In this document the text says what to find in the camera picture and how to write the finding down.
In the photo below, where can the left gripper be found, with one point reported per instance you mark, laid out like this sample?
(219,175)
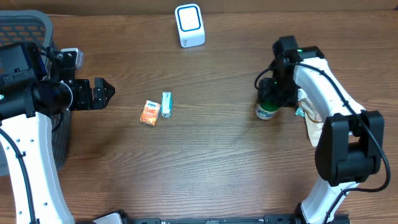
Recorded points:
(86,100)

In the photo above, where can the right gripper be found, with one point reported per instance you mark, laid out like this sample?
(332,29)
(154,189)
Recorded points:
(267,93)

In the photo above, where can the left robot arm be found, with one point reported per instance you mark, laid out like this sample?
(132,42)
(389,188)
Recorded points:
(37,83)

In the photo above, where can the orange tissue pack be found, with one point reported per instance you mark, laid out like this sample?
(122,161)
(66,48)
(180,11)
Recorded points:
(150,113)

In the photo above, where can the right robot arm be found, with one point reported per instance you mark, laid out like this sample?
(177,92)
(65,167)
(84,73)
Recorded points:
(349,155)

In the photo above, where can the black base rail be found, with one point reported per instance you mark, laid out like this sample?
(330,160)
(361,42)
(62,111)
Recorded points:
(121,217)

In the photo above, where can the mint green wipes pack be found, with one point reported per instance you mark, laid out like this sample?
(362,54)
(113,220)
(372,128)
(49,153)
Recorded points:
(300,112)

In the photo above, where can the beige snack pouch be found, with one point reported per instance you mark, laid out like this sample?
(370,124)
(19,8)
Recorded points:
(312,118)

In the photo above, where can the white barcode scanner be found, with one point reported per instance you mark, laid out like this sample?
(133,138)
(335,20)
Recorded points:
(190,26)

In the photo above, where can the green lid jar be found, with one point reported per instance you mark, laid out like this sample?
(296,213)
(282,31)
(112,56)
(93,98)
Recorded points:
(266,109)

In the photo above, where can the blue tissue pack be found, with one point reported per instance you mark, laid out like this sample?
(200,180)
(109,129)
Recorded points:
(166,105)

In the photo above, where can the grey plastic mesh basket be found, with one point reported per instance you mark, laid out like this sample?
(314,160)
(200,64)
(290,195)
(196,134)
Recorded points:
(35,26)

